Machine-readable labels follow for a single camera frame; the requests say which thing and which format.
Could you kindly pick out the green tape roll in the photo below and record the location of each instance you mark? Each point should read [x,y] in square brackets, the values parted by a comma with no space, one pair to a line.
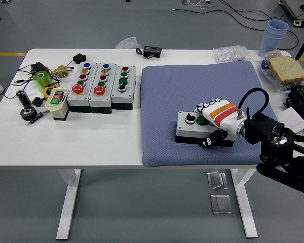
[41,81]

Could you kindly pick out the brass valve fitting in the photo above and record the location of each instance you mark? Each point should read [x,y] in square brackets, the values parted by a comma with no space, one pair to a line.
[60,72]

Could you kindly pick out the grey five-button emergency stop box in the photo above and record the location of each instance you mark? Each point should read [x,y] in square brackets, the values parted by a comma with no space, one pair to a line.
[108,83]
[88,84]

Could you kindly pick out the black digital meter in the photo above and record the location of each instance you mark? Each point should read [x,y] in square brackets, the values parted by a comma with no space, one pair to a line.
[152,50]

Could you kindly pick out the yellow tape roll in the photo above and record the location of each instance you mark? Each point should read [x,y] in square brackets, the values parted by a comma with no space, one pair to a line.
[46,91]

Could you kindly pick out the white table leg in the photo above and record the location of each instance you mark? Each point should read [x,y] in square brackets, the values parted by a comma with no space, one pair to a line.
[68,202]
[245,202]

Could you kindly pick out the bread slice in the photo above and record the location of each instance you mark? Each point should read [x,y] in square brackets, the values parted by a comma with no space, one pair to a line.
[287,69]

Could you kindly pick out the clear crinkled plastic bag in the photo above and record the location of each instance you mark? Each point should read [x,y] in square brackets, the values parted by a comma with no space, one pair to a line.
[230,53]

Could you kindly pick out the grey four-control button box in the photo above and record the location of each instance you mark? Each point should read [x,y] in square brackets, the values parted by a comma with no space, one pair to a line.
[187,129]

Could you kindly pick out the clear container with cookie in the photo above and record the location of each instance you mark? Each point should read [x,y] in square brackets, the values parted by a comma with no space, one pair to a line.
[273,54]

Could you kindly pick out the black textured block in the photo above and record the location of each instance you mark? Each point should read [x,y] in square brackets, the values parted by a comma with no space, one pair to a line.
[302,97]

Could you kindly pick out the stacked blue cups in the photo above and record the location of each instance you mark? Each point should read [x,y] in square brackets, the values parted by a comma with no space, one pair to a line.
[271,40]

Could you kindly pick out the clear plastic box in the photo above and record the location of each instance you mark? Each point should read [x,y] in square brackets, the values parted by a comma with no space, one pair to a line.
[216,179]
[221,203]

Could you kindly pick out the small white switch box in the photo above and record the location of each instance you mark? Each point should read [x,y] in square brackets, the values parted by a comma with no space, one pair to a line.
[58,107]

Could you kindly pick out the white plastic bag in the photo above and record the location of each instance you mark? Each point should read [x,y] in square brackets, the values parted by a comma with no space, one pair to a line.
[128,43]

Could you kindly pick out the white card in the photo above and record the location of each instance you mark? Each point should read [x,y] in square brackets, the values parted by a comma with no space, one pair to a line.
[292,121]

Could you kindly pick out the grey box red green selector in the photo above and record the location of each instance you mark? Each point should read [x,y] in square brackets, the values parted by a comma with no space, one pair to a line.
[129,86]

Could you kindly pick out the black power adapter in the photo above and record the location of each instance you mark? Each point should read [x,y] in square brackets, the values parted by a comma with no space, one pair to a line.
[38,67]

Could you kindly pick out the black gear shaft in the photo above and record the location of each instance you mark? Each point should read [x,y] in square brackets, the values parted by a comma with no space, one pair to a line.
[25,101]

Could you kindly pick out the black pen tool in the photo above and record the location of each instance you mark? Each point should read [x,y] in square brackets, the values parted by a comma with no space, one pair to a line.
[38,117]

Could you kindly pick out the small black gear piece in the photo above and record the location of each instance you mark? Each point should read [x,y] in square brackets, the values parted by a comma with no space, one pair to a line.
[37,101]

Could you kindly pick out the blue-grey padded mat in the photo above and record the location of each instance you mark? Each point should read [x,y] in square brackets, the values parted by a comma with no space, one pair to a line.
[172,86]

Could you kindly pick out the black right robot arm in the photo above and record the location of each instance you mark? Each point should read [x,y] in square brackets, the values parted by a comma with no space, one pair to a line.
[266,126]

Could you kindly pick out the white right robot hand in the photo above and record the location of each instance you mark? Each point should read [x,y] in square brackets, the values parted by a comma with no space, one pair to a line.
[223,114]

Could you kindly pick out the blue plate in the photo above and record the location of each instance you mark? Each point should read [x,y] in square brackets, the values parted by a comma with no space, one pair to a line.
[263,66]

